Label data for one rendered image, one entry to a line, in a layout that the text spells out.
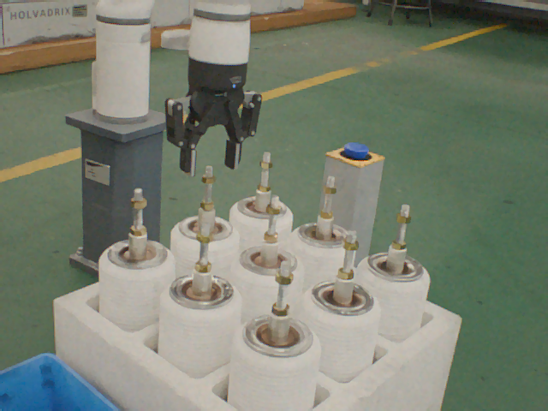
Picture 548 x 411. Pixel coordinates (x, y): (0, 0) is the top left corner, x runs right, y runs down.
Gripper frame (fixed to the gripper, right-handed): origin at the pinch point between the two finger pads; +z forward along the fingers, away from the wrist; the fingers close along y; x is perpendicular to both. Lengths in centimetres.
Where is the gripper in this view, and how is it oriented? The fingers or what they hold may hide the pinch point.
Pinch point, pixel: (211, 162)
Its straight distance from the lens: 91.8
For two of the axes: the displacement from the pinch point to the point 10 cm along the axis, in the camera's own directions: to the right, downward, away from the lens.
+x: -6.2, -3.7, 6.9
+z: -1.0, 9.1, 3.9
